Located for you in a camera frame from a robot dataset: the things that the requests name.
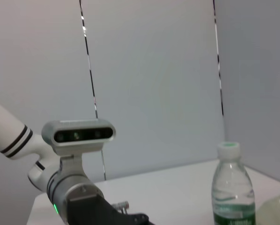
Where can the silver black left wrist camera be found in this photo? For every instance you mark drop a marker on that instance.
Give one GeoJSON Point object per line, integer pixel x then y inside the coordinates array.
{"type": "Point", "coordinates": [83, 136]}

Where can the translucent green fruit bowl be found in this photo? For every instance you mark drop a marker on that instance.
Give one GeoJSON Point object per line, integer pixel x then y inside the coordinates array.
{"type": "Point", "coordinates": [275, 211]}

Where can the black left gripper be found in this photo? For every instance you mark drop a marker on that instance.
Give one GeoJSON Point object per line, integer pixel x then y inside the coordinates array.
{"type": "Point", "coordinates": [95, 211]}

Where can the clear green-label water bottle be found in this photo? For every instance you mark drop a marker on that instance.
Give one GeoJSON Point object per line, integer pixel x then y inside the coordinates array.
{"type": "Point", "coordinates": [231, 187]}

